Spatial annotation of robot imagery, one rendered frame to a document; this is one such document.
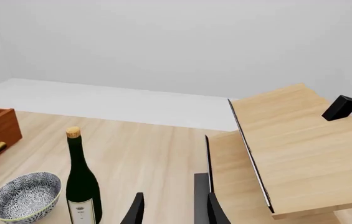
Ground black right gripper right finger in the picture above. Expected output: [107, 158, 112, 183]
[207, 192, 231, 224]

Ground black block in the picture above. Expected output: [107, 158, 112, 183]
[321, 94, 352, 122]

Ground blue white patterned bowl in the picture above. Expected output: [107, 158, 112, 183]
[0, 172, 63, 223]

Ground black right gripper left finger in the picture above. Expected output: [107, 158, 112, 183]
[119, 192, 146, 224]

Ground dark green wine bottle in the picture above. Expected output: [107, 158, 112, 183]
[65, 126, 103, 224]

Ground pale wooden wine rack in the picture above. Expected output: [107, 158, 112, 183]
[193, 82, 352, 224]

